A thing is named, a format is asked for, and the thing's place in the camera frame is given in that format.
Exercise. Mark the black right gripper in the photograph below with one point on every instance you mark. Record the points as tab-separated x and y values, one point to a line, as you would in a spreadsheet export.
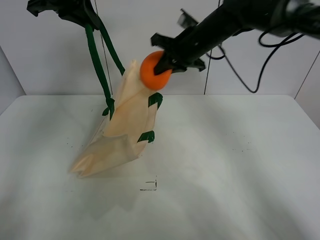
197	39

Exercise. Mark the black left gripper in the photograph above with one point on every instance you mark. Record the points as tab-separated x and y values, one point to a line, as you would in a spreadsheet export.
80	12

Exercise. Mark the orange fruit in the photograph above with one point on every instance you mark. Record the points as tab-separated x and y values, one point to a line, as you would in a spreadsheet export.
147	75

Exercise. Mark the white linen bag green handles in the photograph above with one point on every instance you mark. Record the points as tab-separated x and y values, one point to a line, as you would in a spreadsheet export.
128	123

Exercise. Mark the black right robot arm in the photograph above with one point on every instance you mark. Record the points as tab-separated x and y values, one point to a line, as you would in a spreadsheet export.
277	17

